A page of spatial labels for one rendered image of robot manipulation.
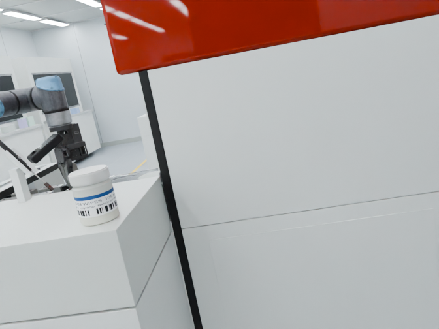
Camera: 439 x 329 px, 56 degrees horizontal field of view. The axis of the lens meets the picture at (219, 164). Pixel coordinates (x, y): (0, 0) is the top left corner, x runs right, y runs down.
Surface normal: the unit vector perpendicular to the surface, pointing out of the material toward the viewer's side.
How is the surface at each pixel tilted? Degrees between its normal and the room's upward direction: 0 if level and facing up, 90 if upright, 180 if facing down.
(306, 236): 90
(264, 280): 90
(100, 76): 90
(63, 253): 90
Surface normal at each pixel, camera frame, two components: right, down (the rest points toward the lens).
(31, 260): -0.07, 0.23
